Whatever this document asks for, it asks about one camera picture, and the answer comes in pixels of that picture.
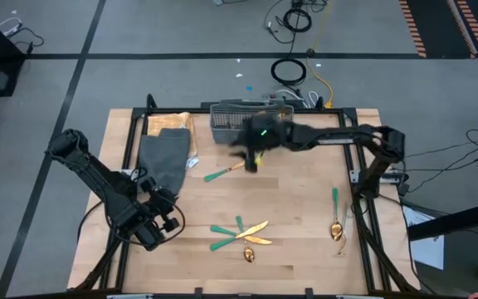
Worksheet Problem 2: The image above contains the white cable bundle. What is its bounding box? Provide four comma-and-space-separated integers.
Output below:
278, 89, 319, 107

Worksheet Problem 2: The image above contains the tan folded cloth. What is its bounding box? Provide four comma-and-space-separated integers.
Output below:
146, 111, 198, 158

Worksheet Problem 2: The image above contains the green-handled gold spoon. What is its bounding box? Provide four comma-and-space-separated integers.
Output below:
329, 187, 344, 242
234, 214, 256, 263

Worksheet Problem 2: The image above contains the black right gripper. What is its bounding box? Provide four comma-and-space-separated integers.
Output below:
228, 111, 296, 174

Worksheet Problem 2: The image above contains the green-handled gold knife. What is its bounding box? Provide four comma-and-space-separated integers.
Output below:
208, 219, 270, 252
209, 224, 273, 246
203, 160, 246, 183

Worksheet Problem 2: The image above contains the yellow cable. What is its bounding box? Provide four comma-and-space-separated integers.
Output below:
304, 0, 334, 110

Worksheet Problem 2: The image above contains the grey cloth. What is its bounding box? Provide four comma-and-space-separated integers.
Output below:
138, 127, 192, 196

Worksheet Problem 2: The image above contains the black desk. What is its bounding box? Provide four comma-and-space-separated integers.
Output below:
407, 199, 478, 243

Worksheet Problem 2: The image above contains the grey power strip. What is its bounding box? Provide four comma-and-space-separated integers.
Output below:
262, 93, 286, 108

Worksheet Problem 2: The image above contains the white paper sheet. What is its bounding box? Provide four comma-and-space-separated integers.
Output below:
402, 205, 446, 271

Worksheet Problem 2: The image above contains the black cable coil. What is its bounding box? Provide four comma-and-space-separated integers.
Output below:
282, 7, 313, 33
270, 56, 307, 87

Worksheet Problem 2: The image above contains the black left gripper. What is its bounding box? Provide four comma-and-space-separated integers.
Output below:
133, 177, 181, 252

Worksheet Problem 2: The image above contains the grey mesh cutlery basket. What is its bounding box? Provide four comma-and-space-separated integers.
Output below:
209, 98, 295, 145

